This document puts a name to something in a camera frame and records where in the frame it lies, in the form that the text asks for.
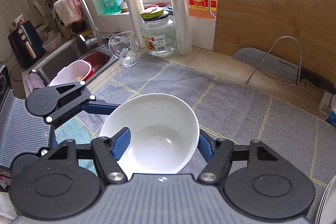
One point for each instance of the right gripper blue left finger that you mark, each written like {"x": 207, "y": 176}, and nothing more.
{"x": 105, "y": 153}

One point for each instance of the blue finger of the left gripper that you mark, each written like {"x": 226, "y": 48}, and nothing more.
{"x": 53, "y": 141}
{"x": 99, "y": 108}

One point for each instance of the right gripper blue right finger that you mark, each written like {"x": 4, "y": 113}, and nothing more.
{"x": 219, "y": 155}

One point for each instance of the white floral bowl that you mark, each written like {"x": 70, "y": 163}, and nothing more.
{"x": 164, "y": 133}

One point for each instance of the grey kitchen knife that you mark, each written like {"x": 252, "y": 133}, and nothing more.
{"x": 282, "y": 68}

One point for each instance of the grey checked cloth mat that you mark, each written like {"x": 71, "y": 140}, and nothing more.
{"x": 233, "y": 111}

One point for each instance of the red white basin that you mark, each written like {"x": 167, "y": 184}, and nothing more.
{"x": 82, "y": 69}

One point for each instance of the purple rag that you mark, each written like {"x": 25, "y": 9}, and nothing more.
{"x": 34, "y": 82}

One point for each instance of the steel sink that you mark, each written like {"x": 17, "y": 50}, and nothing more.
{"x": 69, "y": 52}

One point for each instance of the steel faucet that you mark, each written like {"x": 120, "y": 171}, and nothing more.
{"x": 96, "y": 39}

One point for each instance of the clear glass cup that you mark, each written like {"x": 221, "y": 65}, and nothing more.
{"x": 124, "y": 48}

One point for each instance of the clear plastic container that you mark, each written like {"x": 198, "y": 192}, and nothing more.
{"x": 53, "y": 42}

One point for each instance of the black air fryer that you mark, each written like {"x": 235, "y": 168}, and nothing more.
{"x": 26, "y": 44}

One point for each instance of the glass jar yellow lid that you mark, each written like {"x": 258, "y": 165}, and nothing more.
{"x": 158, "y": 31}

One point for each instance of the pink dish towel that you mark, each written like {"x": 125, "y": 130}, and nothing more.
{"x": 68, "y": 11}

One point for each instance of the short plastic bag roll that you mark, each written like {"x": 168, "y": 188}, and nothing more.
{"x": 135, "y": 7}

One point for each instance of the blue white salt bag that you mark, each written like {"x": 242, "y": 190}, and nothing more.
{"x": 327, "y": 107}

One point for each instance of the white plate stack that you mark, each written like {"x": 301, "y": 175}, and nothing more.
{"x": 326, "y": 212}

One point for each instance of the bamboo cutting board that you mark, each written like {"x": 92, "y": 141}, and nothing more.
{"x": 259, "y": 23}

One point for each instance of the tall plastic wrap roll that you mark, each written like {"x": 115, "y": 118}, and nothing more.
{"x": 182, "y": 26}

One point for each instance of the metal wire rack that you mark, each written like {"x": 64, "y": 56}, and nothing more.
{"x": 287, "y": 48}

